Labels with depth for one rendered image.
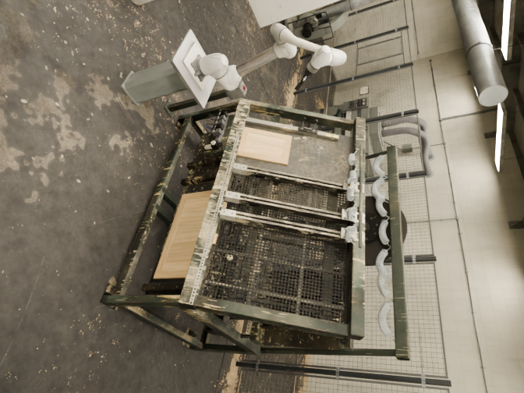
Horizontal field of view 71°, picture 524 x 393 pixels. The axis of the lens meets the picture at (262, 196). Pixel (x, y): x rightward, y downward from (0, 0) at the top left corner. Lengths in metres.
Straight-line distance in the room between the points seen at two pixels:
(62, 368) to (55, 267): 0.72
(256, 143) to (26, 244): 2.04
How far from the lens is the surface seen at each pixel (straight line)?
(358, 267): 2.95
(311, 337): 3.29
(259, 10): 7.24
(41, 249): 3.00
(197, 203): 3.54
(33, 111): 3.14
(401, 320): 3.28
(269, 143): 3.58
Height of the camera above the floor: 2.50
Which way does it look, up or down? 25 degrees down
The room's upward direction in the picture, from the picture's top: 83 degrees clockwise
